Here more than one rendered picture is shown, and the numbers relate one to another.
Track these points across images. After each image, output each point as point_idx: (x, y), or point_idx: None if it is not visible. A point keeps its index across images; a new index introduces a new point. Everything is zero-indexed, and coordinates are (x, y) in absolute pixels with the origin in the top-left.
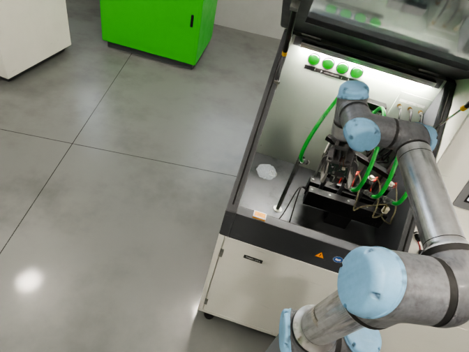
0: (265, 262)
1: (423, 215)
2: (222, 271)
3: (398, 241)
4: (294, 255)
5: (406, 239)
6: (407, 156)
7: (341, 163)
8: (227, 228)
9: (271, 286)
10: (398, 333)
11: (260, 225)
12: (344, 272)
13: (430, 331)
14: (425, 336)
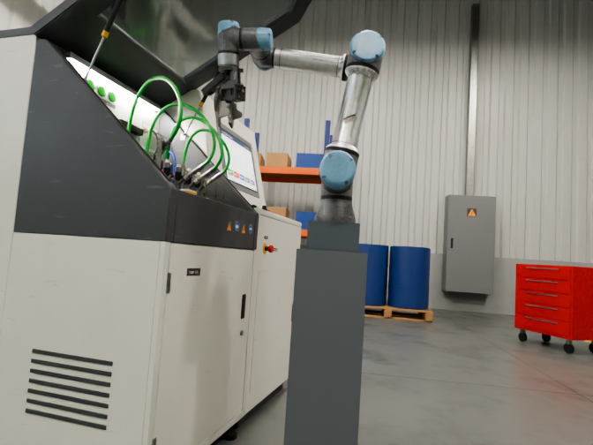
0: (201, 269)
1: (325, 56)
2: (169, 330)
3: (241, 200)
4: (217, 239)
5: (243, 196)
6: (284, 50)
7: (242, 85)
8: (172, 222)
9: (208, 317)
10: (269, 309)
11: (195, 202)
12: (359, 49)
13: (276, 288)
14: (276, 297)
